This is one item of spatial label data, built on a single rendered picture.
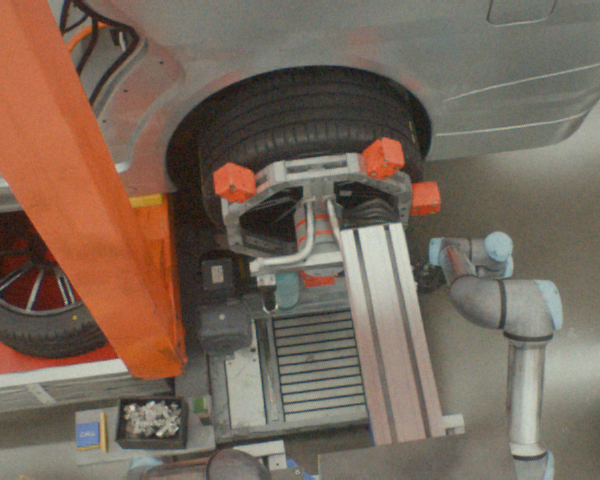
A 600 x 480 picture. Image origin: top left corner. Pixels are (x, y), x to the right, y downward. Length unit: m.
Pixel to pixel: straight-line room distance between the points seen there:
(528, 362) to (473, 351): 1.27
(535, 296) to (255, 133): 0.87
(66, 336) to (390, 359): 1.90
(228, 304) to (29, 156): 1.48
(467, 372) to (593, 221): 0.83
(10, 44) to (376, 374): 0.71
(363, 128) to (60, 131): 1.07
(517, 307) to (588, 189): 1.76
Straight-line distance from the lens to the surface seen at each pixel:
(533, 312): 2.09
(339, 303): 3.27
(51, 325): 2.99
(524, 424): 2.20
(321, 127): 2.39
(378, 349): 1.24
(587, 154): 3.88
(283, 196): 2.67
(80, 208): 1.81
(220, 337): 2.99
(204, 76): 2.33
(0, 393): 3.16
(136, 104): 2.46
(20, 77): 1.46
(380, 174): 2.42
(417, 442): 1.19
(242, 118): 2.48
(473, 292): 2.09
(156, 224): 2.85
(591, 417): 3.43
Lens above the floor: 3.18
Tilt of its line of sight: 64 degrees down
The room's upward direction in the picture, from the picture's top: 3 degrees counter-clockwise
